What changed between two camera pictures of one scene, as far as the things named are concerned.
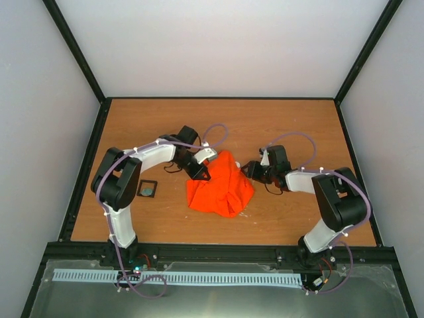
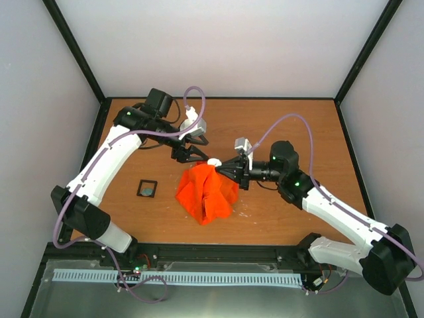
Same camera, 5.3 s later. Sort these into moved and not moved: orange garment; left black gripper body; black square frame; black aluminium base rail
Moved: orange garment; left black gripper body
Not moved: black aluminium base rail; black square frame
